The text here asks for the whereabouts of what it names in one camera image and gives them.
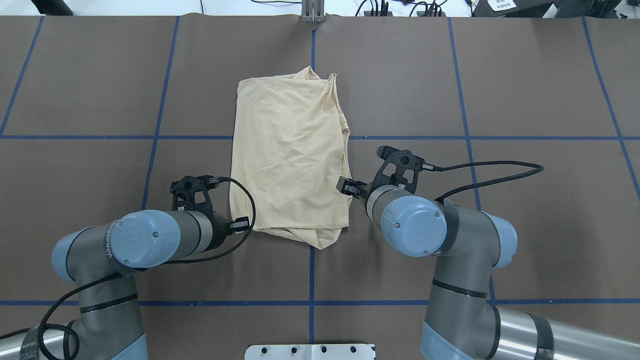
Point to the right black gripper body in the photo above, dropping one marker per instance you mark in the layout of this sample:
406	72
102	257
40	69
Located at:
361	192

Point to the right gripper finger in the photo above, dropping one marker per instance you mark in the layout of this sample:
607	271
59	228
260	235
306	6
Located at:
345	183
352	190

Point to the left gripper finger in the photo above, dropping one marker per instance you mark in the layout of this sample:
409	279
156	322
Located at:
239	228
242	222

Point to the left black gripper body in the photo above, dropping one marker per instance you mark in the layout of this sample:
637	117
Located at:
219	231

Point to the beige long-sleeve graphic shirt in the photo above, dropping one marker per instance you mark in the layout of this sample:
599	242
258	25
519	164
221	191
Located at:
289	149

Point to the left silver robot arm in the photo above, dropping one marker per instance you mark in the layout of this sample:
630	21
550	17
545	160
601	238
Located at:
101	318

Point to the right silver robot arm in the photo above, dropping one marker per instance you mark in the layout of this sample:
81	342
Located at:
459	322

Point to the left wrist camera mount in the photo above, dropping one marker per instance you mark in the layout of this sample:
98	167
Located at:
192	193

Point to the aluminium frame post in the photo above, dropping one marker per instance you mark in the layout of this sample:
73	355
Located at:
313	11

